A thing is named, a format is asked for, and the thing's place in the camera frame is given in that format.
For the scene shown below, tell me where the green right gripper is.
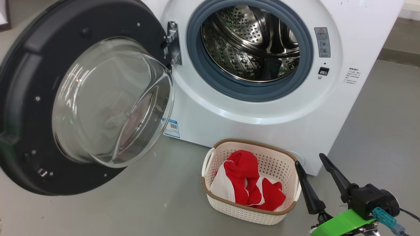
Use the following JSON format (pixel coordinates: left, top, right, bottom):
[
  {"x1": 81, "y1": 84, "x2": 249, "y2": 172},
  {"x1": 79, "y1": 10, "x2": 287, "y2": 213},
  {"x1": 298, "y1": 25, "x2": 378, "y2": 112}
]
[{"x1": 294, "y1": 153, "x2": 381, "y2": 236}]

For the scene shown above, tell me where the red and white garment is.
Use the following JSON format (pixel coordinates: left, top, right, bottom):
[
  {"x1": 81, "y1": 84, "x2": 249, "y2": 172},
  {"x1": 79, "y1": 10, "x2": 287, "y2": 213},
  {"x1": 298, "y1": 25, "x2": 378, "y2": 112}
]
[{"x1": 210, "y1": 150, "x2": 286, "y2": 212}]

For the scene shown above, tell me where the dark grey glass washer door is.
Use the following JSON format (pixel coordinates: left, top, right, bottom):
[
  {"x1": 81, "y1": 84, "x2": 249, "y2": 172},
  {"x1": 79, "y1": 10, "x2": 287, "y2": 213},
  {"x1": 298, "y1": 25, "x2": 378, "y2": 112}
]
[{"x1": 0, "y1": 0, "x2": 175, "y2": 196}]

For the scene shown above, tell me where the cream perforated laundry basket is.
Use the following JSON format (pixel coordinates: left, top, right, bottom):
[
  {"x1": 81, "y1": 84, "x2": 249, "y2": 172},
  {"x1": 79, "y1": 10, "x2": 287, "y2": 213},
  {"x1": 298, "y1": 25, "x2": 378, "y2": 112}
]
[{"x1": 201, "y1": 138, "x2": 302, "y2": 226}]

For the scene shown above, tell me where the white washing machine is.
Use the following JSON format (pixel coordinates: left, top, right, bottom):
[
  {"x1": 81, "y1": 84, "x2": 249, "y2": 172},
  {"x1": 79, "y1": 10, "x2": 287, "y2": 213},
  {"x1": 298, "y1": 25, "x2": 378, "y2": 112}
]
[{"x1": 141, "y1": 0, "x2": 405, "y2": 176}]

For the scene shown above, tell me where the grey rubber door gasket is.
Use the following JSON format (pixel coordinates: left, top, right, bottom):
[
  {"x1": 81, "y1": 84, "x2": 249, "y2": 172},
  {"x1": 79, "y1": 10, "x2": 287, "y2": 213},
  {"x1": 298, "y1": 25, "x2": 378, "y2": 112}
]
[{"x1": 186, "y1": 0, "x2": 314, "y2": 102}]

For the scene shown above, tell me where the metal door hinge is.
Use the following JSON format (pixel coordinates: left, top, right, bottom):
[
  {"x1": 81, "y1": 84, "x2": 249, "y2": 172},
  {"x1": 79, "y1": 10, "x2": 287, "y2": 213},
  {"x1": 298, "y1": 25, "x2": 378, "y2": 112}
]
[{"x1": 166, "y1": 21, "x2": 182, "y2": 65}]

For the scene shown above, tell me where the round white filter cover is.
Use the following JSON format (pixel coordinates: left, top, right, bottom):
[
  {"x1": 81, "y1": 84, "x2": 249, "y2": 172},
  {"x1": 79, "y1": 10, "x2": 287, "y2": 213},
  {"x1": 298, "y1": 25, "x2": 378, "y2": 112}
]
[{"x1": 285, "y1": 150, "x2": 306, "y2": 166}]

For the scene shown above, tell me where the grey warning sticker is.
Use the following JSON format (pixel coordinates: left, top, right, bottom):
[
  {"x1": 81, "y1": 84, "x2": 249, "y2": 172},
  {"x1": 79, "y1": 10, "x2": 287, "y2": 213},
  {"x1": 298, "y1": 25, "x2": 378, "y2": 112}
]
[{"x1": 314, "y1": 27, "x2": 331, "y2": 58}]

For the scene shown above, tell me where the blue energy label sticker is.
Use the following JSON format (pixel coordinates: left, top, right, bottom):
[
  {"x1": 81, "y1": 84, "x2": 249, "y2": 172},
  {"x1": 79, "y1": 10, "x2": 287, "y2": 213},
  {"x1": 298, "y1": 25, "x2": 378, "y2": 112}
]
[{"x1": 163, "y1": 119, "x2": 180, "y2": 139}]

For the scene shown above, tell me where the stainless steel washer drum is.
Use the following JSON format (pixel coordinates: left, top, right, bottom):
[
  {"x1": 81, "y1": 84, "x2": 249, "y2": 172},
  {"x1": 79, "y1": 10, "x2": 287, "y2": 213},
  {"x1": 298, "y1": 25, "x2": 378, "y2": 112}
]
[{"x1": 201, "y1": 5, "x2": 301, "y2": 82}]

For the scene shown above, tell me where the dark framed board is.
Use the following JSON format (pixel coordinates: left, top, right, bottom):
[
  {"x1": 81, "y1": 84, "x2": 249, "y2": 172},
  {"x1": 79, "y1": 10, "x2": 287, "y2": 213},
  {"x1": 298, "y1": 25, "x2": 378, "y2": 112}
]
[{"x1": 0, "y1": 0, "x2": 12, "y2": 32}]

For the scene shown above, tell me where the teal cable connector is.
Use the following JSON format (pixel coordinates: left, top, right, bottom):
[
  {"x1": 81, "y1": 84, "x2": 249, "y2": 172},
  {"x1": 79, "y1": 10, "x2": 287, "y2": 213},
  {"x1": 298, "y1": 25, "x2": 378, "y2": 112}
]
[{"x1": 373, "y1": 207, "x2": 406, "y2": 235}]

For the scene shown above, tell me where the thin black cable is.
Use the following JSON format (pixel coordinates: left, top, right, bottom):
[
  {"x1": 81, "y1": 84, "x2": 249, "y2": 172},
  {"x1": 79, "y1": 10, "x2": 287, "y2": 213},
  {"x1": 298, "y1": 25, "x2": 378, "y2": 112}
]
[{"x1": 399, "y1": 207, "x2": 420, "y2": 223}]

